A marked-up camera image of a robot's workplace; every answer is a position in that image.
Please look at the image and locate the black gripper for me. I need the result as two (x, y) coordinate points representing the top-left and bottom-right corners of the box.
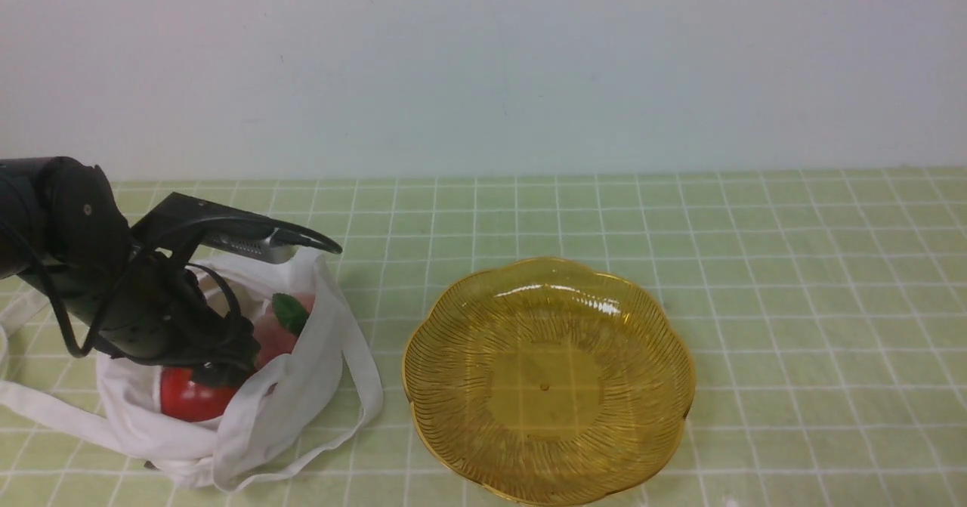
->
(45, 255), (260, 387)

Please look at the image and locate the red apple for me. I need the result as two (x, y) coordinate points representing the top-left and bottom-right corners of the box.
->
(159, 368), (239, 423)

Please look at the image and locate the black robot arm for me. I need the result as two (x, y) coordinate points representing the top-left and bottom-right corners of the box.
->
(2, 158), (259, 388)

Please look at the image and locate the white cloth tote bag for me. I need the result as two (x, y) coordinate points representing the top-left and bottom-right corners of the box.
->
(1, 249), (383, 493)

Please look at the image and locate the amber glass fruit plate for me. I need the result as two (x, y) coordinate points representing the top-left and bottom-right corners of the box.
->
(401, 257), (697, 506)

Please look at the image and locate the pink peach with leaf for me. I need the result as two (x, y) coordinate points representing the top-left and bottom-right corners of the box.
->
(253, 293), (317, 370)

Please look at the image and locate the black cable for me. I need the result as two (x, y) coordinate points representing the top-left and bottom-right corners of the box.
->
(0, 220), (243, 360)

